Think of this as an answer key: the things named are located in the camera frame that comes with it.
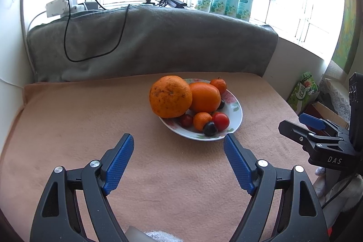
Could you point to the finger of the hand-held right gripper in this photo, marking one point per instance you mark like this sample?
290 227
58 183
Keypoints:
292 131
312 120

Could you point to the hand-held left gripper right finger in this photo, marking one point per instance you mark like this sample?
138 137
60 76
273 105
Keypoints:
238 165

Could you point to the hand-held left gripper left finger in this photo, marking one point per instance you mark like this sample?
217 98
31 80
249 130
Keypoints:
119 165

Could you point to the dark plum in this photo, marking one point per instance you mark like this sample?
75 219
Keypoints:
209 129
221 104

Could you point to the large cherry tomato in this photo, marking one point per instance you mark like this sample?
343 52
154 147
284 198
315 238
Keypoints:
221 120

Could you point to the white floral plate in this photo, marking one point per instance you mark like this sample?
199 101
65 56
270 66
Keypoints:
234 114

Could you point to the small tangerine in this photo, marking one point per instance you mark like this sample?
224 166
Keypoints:
201 120

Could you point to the small cherry tomato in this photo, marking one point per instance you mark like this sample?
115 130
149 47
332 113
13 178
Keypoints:
186 120

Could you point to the smooth orange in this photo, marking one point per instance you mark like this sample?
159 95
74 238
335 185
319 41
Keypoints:
205 97

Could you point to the tangerine with stem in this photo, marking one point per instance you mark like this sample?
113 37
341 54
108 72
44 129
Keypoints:
219 86

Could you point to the large speckled orange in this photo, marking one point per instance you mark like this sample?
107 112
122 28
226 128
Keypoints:
170 96

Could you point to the brown box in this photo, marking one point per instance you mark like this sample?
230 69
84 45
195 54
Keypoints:
326 114

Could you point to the green packet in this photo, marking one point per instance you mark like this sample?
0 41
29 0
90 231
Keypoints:
305 91

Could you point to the white lace cloth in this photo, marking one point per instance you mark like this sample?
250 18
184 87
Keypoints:
337 94

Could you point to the pink blanket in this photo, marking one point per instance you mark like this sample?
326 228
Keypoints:
85 117

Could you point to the white fluffy cloth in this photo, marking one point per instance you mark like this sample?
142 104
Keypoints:
164 236

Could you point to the green patterned curtain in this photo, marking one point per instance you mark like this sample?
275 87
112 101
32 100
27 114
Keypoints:
347 32

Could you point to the grey blanket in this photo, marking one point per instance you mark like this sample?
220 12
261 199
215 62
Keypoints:
170 40

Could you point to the white cabinet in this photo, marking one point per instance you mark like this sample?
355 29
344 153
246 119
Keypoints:
11 46

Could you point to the white plug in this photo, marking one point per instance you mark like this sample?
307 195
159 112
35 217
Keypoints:
76 5

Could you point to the white power strip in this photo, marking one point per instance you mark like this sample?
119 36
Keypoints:
56 7

